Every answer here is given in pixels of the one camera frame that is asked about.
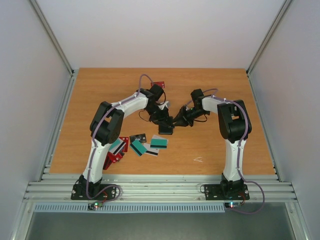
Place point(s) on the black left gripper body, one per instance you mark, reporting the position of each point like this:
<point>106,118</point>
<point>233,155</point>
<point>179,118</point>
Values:
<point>157,116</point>

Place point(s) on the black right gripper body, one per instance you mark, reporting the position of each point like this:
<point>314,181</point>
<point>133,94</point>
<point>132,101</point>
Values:
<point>186,116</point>

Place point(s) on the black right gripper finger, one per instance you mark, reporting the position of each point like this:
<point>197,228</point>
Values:
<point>181,124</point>
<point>181,115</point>

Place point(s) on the black leather card holder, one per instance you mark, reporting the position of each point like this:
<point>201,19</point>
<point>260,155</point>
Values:
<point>165,129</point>

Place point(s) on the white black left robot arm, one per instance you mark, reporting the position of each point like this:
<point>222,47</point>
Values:
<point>108,120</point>

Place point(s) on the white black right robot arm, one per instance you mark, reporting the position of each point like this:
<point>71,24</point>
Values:
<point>234,126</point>

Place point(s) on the black card in pile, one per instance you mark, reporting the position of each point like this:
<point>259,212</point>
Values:
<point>140,137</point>

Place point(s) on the teal card right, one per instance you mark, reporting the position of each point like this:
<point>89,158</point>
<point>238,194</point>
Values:
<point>158,143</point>

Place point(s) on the teal card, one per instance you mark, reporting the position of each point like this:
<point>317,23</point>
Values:
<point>113,148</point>
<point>138,147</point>
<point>158,143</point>

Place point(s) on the red card far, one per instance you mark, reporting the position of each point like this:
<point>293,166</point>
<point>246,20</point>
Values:
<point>159,83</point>

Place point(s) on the teal card middle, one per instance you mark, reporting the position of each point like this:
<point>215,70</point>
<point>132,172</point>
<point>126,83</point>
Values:
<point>138,147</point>

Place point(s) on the white card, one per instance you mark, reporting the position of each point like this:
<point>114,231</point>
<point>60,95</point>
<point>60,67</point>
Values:
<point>152,151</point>

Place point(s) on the small red card top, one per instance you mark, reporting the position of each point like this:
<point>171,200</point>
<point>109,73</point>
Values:
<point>125,143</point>

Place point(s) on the teal card top left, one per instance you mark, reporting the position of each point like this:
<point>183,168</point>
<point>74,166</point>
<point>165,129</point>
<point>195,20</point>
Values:
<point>113,148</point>

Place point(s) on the red card left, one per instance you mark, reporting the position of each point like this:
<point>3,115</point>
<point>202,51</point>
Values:
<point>110,158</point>

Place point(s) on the right controller board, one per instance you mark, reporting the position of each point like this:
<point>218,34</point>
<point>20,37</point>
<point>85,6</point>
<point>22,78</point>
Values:
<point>232,205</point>

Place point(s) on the controller board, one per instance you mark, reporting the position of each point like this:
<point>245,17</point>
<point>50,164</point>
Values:
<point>95,205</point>
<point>232,205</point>

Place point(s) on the left controller board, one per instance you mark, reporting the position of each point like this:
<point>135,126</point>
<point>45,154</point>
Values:
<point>95,205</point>

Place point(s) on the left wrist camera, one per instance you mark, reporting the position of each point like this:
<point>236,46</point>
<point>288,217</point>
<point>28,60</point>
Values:
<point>165,105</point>

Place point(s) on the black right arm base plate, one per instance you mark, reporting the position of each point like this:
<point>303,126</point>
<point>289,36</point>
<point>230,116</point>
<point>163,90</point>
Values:
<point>215,192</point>

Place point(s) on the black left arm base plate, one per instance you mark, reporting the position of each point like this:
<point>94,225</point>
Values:
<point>95,192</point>

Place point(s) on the grey slotted cable duct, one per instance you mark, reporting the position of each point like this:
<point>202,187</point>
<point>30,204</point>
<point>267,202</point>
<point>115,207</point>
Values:
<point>130,208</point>

